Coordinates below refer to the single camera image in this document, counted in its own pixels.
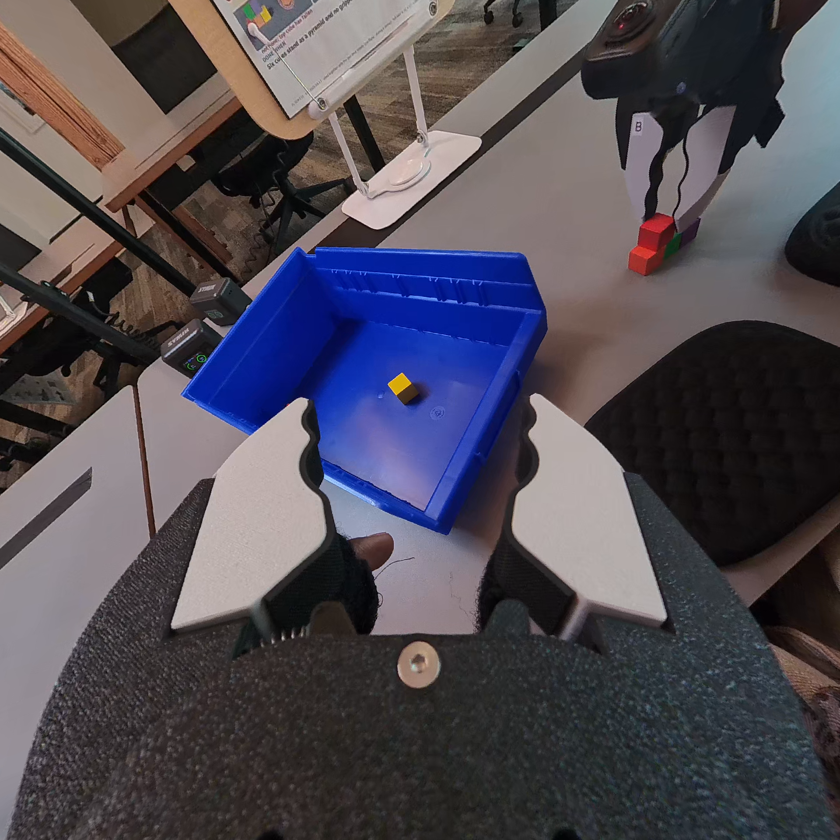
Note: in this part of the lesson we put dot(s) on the person's left hand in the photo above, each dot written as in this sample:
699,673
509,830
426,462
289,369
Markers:
373,551

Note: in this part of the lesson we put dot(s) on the light wooden board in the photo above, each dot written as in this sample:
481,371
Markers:
216,72

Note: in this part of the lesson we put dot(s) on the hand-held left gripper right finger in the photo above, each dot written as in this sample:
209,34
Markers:
577,518

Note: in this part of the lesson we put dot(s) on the purple cube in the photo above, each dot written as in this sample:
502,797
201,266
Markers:
689,232

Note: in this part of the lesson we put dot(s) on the green cube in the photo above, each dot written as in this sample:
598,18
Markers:
673,245

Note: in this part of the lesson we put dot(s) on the black office chair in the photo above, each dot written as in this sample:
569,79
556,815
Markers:
275,170

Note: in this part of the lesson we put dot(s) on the blue plastic bin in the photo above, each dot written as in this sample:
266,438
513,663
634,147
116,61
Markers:
394,341

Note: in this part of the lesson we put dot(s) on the black tripod pole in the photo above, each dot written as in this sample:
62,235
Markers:
98,200
72,312

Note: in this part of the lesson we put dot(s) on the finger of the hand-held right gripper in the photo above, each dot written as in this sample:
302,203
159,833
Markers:
709,157
640,151

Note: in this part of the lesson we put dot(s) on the printed instruction sheet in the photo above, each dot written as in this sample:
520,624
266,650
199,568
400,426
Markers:
328,39

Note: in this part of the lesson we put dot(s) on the black mesh chair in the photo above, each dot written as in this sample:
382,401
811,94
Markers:
715,433

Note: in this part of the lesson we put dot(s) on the red cube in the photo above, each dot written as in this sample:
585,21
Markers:
656,231

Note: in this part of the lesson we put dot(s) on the white document stand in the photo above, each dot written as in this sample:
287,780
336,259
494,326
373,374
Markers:
420,174

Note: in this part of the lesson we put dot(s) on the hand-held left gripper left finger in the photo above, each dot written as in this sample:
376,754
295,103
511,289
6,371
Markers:
256,512

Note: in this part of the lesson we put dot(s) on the yellow cube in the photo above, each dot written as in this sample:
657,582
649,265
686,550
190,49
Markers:
401,387

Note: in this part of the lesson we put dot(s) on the orange cube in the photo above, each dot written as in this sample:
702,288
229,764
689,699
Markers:
644,260

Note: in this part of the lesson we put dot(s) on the black battery pack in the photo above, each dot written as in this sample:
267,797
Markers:
190,348
220,300

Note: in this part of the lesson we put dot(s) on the wooden side desk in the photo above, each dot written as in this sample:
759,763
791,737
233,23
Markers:
164,157

